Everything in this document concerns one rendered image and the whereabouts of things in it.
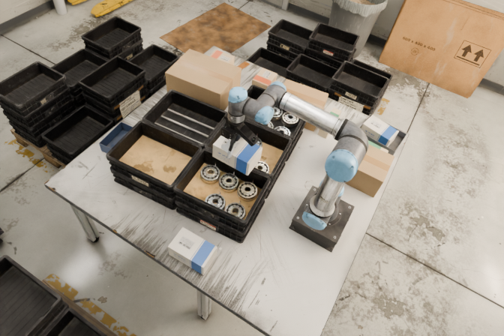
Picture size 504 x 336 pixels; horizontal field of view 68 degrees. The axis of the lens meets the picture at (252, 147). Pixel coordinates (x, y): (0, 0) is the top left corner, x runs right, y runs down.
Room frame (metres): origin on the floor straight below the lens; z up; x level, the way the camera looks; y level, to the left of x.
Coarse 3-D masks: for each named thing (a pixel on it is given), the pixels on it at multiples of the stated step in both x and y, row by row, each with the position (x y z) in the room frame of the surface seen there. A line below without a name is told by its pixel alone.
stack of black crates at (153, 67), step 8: (152, 48) 2.66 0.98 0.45; (160, 48) 2.64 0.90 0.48; (136, 56) 2.49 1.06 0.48; (144, 56) 2.57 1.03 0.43; (152, 56) 2.65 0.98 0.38; (160, 56) 2.64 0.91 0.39; (168, 56) 2.61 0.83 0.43; (176, 56) 2.57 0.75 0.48; (136, 64) 2.48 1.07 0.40; (144, 64) 2.52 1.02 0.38; (152, 64) 2.53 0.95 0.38; (160, 64) 2.55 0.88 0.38; (168, 64) 2.44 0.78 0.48; (152, 72) 2.44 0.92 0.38; (160, 72) 2.34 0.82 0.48; (152, 80) 2.25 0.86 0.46; (160, 80) 2.34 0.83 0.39; (152, 88) 2.24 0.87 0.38
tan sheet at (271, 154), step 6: (264, 144) 1.43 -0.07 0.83; (264, 150) 1.39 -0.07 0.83; (270, 150) 1.39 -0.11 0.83; (276, 150) 1.40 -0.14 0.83; (264, 156) 1.34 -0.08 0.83; (270, 156) 1.35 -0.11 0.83; (276, 156) 1.35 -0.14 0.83; (270, 162) 1.31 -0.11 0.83; (276, 162) 1.31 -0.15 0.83; (270, 168) 1.26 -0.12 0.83
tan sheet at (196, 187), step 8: (200, 168) 1.19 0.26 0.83; (192, 184) 1.08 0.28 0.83; (200, 184) 1.09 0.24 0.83; (208, 184) 1.10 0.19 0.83; (216, 184) 1.10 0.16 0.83; (192, 192) 1.04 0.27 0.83; (200, 192) 1.04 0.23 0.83; (208, 192) 1.05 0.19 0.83; (216, 192) 1.06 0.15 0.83; (224, 192) 1.06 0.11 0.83; (232, 192) 1.07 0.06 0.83; (232, 200) 1.02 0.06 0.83; (240, 200) 1.03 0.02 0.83; (224, 208) 0.97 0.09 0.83; (248, 208) 0.99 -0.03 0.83
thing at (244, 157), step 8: (216, 144) 1.12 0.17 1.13; (240, 144) 1.14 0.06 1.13; (248, 144) 1.15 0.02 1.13; (216, 152) 1.11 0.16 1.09; (224, 152) 1.09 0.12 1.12; (232, 152) 1.09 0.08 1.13; (240, 152) 1.09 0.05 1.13; (248, 152) 1.10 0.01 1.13; (256, 152) 1.11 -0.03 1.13; (224, 160) 1.09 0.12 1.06; (232, 160) 1.07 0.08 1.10; (240, 160) 1.05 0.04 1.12; (248, 160) 1.05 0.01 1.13; (256, 160) 1.11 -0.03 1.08; (240, 168) 1.05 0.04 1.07; (248, 168) 1.04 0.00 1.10
